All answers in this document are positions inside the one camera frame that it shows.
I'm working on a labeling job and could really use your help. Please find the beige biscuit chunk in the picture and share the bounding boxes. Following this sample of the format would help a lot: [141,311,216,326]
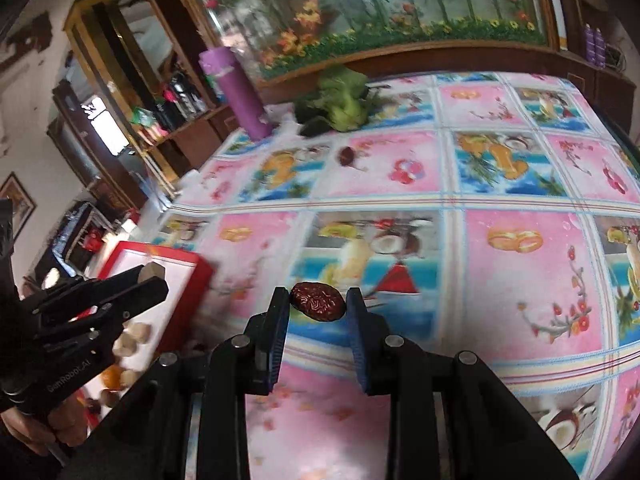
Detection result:
[126,322,152,344]
[120,368,141,389]
[112,332,138,358]

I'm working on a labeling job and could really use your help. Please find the smaller orange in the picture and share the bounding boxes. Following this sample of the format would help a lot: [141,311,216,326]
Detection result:
[100,364,124,391]

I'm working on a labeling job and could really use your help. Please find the wrinkled red date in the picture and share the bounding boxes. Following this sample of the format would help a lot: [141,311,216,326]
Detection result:
[290,282,347,322]

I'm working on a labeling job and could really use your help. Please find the brown kiwi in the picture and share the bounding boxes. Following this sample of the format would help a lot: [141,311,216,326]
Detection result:
[99,389,120,408]

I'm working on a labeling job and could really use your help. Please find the beige biscuit chunk top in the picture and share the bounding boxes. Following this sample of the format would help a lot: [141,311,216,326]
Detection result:
[120,368,141,389]

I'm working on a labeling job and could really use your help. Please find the person left hand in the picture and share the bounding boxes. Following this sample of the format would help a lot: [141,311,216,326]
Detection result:
[1,396,88,456]

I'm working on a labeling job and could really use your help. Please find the red white tray box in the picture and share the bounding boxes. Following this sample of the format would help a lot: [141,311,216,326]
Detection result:
[77,242,214,428]

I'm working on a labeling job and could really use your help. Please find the wooden cabinet counter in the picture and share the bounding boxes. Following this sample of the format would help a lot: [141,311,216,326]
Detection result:
[143,105,239,182]

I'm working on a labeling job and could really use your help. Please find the colourful fruit print tablecloth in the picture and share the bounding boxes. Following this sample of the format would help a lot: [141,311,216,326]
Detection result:
[148,72,639,479]

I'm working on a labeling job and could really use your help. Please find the small dark red date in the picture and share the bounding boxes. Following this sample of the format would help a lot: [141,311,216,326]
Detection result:
[337,146,356,167]

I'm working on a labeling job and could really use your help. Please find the purple thermos bottle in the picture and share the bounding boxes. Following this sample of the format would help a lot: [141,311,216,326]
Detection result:
[198,47,273,141]

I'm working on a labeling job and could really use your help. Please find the green bok choy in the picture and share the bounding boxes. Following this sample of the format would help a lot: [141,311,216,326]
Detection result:
[294,65,385,139]

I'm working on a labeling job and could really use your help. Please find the glass bamboo flower partition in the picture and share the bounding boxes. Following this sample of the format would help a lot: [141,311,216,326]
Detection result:
[186,0,550,80]

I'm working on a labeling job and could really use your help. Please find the purple spray bottles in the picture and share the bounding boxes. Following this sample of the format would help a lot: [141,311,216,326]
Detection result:
[584,24,606,68]

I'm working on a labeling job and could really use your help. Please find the framed wall painting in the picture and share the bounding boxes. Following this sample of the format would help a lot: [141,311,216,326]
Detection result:
[1,172,37,238]

